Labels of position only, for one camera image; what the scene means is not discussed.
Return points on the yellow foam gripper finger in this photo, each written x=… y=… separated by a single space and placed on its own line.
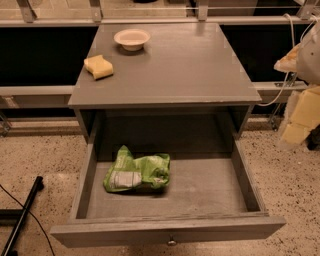
x=288 y=63
x=302 y=115

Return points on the metal drawer knob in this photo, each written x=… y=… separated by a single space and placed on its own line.
x=171 y=242

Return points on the metal railing frame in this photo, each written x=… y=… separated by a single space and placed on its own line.
x=44 y=44

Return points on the black stand leg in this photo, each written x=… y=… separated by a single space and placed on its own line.
x=19 y=216

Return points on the yellow sponge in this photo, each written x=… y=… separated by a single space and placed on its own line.
x=98 y=67

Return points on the green rice chip bag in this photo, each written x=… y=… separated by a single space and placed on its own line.
x=128 y=173

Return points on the white paper bowl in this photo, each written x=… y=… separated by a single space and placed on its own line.
x=132 y=39

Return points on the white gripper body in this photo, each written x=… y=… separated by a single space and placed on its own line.
x=310 y=63

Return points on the grey cabinet counter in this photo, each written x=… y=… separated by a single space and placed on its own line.
x=183 y=64

